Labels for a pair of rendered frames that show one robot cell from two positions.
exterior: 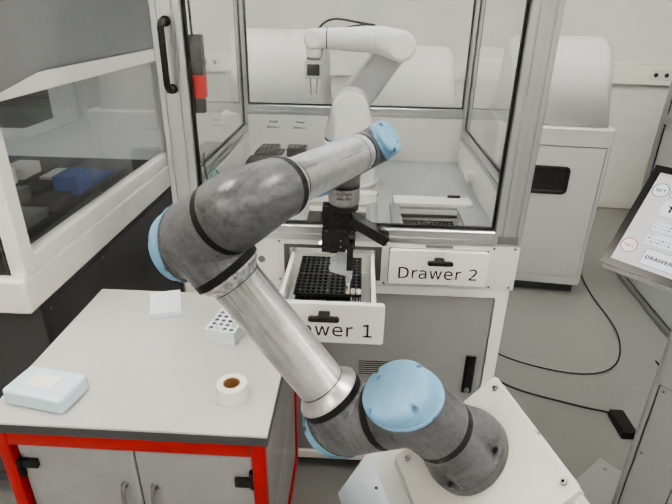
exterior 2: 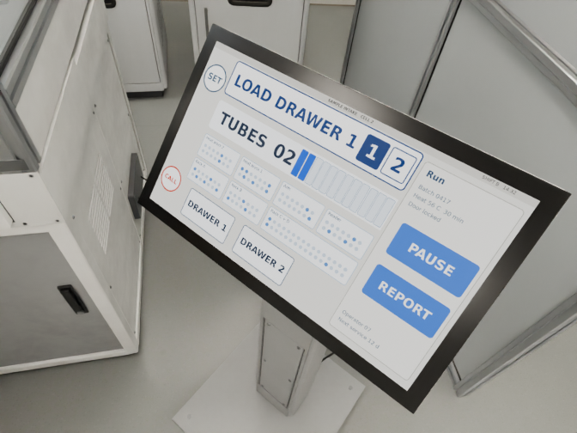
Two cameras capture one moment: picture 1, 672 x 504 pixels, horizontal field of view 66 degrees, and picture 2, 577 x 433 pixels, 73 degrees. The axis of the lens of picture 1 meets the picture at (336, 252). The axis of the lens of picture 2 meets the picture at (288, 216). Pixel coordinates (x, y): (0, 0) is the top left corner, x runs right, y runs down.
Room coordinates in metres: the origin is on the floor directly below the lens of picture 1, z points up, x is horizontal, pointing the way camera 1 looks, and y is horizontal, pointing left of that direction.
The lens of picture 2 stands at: (0.80, -0.82, 1.47)
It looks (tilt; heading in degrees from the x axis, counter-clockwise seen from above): 50 degrees down; 341
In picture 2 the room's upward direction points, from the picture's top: 7 degrees clockwise
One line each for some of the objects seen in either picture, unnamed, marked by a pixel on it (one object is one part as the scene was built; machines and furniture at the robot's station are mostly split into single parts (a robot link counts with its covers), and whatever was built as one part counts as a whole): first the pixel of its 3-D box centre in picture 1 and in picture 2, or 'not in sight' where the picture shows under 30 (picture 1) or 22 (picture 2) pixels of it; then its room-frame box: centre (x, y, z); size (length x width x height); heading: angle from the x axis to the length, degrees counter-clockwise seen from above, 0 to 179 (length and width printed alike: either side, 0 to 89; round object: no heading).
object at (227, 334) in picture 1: (228, 324); not in sight; (1.21, 0.29, 0.78); 0.12 x 0.08 x 0.04; 168
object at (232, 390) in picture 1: (232, 389); not in sight; (0.94, 0.23, 0.78); 0.07 x 0.07 x 0.04
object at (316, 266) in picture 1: (329, 284); not in sight; (1.29, 0.02, 0.87); 0.22 x 0.18 x 0.06; 177
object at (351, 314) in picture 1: (324, 321); not in sight; (1.09, 0.02, 0.87); 0.29 x 0.02 x 0.11; 87
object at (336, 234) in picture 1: (340, 226); not in sight; (1.18, -0.01, 1.09); 0.09 x 0.08 x 0.12; 88
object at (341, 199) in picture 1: (344, 195); not in sight; (1.18, -0.02, 1.17); 0.08 x 0.08 x 0.05
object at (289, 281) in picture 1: (329, 284); not in sight; (1.29, 0.02, 0.86); 0.40 x 0.26 x 0.06; 177
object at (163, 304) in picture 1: (165, 303); not in sight; (1.33, 0.50, 0.77); 0.13 x 0.09 x 0.02; 17
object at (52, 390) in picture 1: (46, 388); not in sight; (0.93, 0.65, 0.78); 0.15 x 0.10 x 0.04; 77
